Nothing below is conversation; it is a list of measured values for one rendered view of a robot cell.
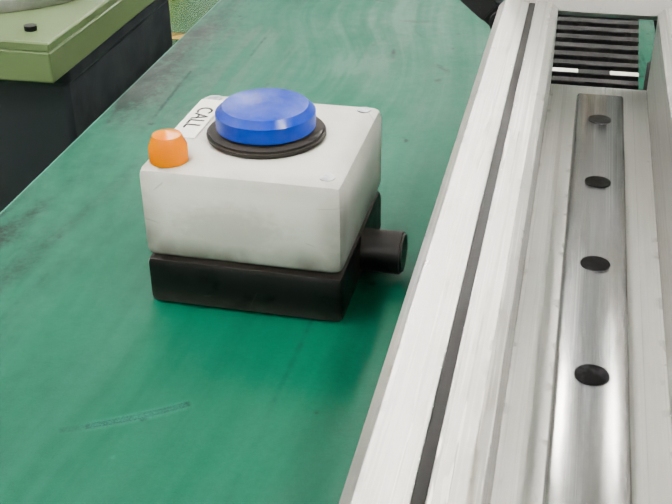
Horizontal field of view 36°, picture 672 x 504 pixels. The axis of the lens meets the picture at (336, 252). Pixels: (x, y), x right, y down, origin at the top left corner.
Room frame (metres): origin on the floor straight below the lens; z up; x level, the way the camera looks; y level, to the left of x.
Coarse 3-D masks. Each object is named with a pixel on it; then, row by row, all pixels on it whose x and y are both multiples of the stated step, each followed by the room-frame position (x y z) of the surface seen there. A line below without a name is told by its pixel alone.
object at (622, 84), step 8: (552, 80) 0.56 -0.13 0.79; (560, 80) 0.56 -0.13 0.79; (568, 80) 0.56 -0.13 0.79; (576, 80) 0.56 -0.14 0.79; (584, 80) 0.56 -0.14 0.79; (592, 80) 0.56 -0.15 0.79; (600, 80) 0.55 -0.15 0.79; (608, 80) 0.55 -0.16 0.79; (616, 80) 0.55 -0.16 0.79; (624, 80) 0.55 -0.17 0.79; (624, 88) 0.55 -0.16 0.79; (632, 88) 0.55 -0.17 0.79
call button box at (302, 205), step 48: (192, 144) 0.37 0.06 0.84; (240, 144) 0.36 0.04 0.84; (288, 144) 0.36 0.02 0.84; (336, 144) 0.37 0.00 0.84; (144, 192) 0.35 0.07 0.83; (192, 192) 0.34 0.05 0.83; (240, 192) 0.34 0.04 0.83; (288, 192) 0.34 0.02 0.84; (336, 192) 0.33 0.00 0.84; (192, 240) 0.35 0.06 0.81; (240, 240) 0.34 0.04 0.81; (288, 240) 0.34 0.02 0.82; (336, 240) 0.33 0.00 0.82; (384, 240) 0.36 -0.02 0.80; (192, 288) 0.35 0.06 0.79; (240, 288) 0.34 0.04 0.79; (288, 288) 0.34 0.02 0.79; (336, 288) 0.33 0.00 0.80
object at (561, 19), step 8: (560, 16) 0.63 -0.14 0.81; (568, 16) 0.63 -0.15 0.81; (576, 16) 0.63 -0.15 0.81; (584, 16) 0.63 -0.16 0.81; (560, 24) 0.62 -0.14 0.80; (568, 24) 0.62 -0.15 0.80; (576, 24) 0.62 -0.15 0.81; (584, 24) 0.62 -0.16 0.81; (592, 24) 0.62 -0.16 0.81; (600, 24) 0.62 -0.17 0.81; (608, 24) 0.62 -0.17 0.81; (616, 24) 0.62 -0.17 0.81; (624, 24) 0.62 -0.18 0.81; (632, 24) 0.62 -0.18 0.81
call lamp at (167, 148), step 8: (168, 128) 0.36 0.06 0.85; (152, 136) 0.36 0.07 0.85; (160, 136) 0.35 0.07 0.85; (168, 136) 0.35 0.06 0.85; (176, 136) 0.35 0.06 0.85; (152, 144) 0.35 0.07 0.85; (160, 144) 0.35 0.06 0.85; (168, 144) 0.35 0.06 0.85; (176, 144) 0.35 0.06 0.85; (184, 144) 0.36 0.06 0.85; (152, 152) 0.35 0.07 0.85; (160, 152) 0.35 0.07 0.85; (168, 152) 0.35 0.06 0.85; (176, 152) 0.35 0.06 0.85; (184, 152) 0.35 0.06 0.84; (152, 160) 0.35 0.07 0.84; (160, 160) 0.35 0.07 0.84; (168, 160) 0.35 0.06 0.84; (176, 160) 0.35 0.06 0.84; (184, 160) 0.35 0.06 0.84
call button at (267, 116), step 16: (240, 96) 0.39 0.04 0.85; (256, 96) 0.39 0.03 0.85; (272, 96) 0.39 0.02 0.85; (288, 96) 0.39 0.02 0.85; (304, 96) 0.39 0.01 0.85; (224, 112) 0.37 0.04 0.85; (240, 112) 0.37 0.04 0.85; (256, 112) 0.37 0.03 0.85; (272, 112) 0.37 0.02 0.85; (288, 112) 0.37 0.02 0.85; (304, 112) 0.37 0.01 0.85; (224, 128) 0.37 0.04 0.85; (240, 128) 0.36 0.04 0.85; (256, 128) 0.36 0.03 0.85; (272, 128) 0.36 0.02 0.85; (288, 128) 0.36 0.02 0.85; (304, 128) 0.37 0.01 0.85; (256, 144) 0.36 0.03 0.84; (272, 144) 0.36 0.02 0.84
